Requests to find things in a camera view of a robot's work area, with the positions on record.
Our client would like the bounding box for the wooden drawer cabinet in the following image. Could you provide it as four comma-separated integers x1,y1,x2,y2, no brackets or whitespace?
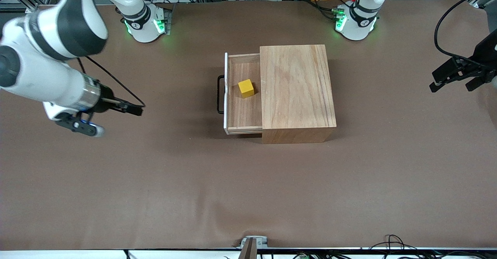
259,44,337,144

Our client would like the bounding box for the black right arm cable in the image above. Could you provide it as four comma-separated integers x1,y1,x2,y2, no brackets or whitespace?
77,55,146,108

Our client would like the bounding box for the black cable bundle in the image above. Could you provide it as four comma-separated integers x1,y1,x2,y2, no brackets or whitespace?
369,234,497,259

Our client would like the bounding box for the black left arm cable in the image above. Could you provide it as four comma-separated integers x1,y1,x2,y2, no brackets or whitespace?
434,0,497,63

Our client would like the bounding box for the grey metal bracket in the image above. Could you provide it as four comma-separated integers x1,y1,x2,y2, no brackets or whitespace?
239,236,269,259

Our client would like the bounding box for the brown table cloth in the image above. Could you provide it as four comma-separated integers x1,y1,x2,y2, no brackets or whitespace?
0,0,497,250

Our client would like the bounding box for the yellow wooden cube block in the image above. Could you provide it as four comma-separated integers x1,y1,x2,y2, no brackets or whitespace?
238,79,255,99

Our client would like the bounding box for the wooden drawer white front black handle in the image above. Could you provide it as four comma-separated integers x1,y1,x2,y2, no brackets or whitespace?
217,52,264,135

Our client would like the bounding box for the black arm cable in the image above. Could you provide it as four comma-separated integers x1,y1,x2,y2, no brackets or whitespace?
77,55,146,108
434,0,497,63

